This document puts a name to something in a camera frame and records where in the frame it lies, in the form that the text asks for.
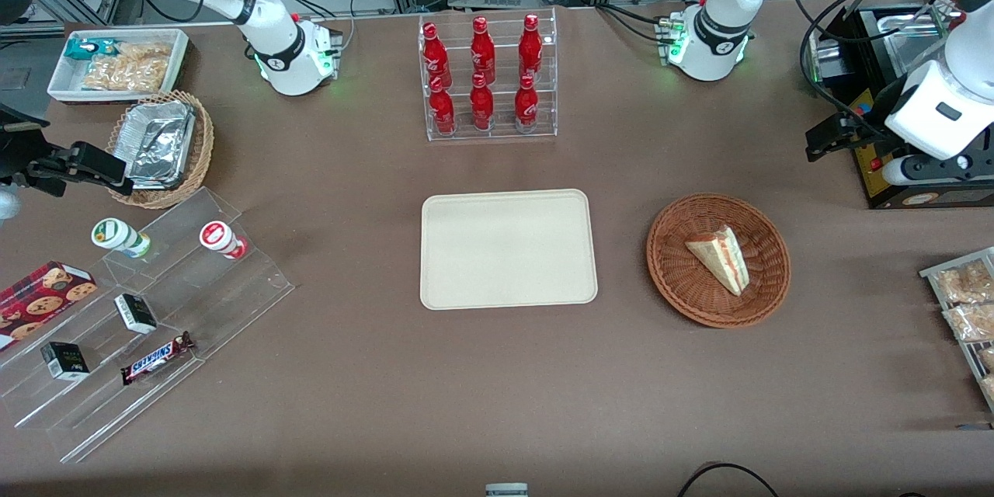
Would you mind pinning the triangular sandwich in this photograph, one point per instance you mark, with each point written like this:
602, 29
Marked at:
722, 256

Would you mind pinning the small black carton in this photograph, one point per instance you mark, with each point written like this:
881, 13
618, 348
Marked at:
136, 313
66, 361

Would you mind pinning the red cola bottle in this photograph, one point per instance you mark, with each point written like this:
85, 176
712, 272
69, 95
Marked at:
482, 50
481, 107
442, 110
526, 107
435, 54
530, 46

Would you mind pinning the clear bag of pastry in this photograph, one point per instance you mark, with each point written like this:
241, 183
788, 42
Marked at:
974, 322
967, 283
989, 388
988, 357

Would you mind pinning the clear acrylic step display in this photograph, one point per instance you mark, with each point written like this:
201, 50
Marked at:
233, 303

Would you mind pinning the teal snack packet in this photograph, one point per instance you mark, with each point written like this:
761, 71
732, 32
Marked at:
85, 48

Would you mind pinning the round brown wicker basket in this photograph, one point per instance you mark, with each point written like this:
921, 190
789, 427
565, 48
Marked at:
683, 287

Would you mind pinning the clear acrylic bottle rack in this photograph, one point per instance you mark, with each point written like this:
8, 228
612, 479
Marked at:
501, 132

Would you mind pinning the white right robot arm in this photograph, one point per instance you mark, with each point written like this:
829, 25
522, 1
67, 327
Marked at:
272, 46

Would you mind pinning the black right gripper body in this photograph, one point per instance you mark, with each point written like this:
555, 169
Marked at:
17, 155

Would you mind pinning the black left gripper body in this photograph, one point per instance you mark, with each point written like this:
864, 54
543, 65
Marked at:
868, 130

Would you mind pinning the clear bag of crackers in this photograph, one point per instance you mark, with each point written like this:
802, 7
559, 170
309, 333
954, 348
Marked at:
128, 71

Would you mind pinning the stacked foil containers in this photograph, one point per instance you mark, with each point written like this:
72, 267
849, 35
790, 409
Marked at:
159, 144

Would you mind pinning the green lid yogurt cup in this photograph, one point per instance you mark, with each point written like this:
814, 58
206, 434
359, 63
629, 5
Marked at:
116, 235

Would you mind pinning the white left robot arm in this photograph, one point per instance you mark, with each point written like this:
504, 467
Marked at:
722, 23

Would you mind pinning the red lid yogurt cup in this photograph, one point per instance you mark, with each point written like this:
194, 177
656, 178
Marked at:
219, 238

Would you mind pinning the white rectangular bin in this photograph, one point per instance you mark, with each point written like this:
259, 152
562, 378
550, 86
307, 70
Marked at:
66, 85

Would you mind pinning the snickers chocolate bar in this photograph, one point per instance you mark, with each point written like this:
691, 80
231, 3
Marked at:
155, 359

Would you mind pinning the black food warmer appliance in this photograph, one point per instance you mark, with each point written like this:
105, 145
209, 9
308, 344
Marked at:
877, 194

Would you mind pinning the steel warmer pan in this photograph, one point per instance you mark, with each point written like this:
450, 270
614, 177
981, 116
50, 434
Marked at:
905, 19

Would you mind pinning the red cookie box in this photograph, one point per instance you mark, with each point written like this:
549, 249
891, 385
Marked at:
43, 299

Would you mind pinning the grey box at table edge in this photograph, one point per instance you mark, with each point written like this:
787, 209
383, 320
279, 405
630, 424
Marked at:
506, 490

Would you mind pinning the oval tan wicker basket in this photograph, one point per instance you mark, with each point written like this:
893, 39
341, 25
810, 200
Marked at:
203, 147

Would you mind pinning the beige plastic tray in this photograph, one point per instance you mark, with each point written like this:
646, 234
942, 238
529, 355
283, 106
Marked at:
505, 248

